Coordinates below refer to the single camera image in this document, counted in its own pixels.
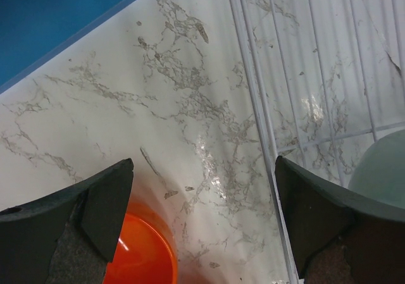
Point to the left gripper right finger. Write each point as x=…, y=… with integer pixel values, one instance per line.
x=336, y=235

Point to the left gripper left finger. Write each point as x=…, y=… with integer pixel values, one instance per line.
x=68, y=236

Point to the orange bowl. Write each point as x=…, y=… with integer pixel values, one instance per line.
x=146, y=250

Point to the pale green ceramic bowl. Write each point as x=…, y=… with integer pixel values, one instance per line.
x=380, y=172

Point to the white wire dish rack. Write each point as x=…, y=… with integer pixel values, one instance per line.
x=325, y=80

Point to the blue shelf unit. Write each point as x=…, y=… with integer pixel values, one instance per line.
x=35, y=31

